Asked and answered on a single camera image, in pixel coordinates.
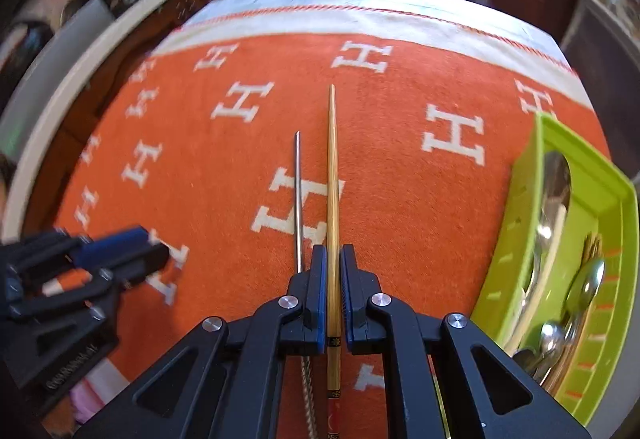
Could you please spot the brown wooden chopstick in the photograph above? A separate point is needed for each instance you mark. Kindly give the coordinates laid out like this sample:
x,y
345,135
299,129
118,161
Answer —
x,y
567,359

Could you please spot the orange printed blanket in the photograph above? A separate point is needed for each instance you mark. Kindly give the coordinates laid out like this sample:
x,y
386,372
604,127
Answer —
x,y
400,219

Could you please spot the white ceramic spoon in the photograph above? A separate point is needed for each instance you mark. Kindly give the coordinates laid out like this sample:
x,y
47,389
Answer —
x,y
547,246

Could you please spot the green plastic utensil tray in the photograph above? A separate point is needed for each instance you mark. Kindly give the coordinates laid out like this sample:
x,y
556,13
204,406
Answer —
x,y
597,196

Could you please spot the steel fork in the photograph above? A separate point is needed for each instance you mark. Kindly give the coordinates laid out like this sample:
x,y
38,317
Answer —
x,y
592,244

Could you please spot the bamboo chopstick red patterned end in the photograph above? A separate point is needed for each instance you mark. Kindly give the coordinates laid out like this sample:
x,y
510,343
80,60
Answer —
x,y
331,169

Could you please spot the steel chopstick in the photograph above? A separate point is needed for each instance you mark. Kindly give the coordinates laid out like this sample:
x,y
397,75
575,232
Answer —
x,y
297,199

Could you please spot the steel stove splash panel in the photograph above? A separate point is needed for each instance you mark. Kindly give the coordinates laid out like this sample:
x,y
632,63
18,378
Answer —
x,y
82,24

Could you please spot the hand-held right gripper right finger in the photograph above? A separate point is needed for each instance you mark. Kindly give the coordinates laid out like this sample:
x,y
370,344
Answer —
x,y
348,304

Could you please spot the small steel spoon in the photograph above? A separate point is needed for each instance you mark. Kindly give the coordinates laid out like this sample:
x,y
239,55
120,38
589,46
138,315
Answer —
x,y
549,344
587,284

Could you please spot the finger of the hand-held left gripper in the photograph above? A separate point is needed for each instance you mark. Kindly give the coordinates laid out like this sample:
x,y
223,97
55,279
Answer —
x,y
140,264
120,241

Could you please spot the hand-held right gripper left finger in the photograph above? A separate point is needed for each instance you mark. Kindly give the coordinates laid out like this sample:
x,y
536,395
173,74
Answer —
x,y
320,304

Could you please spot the large steel spoon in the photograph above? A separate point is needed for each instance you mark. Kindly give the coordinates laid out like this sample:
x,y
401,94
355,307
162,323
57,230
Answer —
x,y
555,181

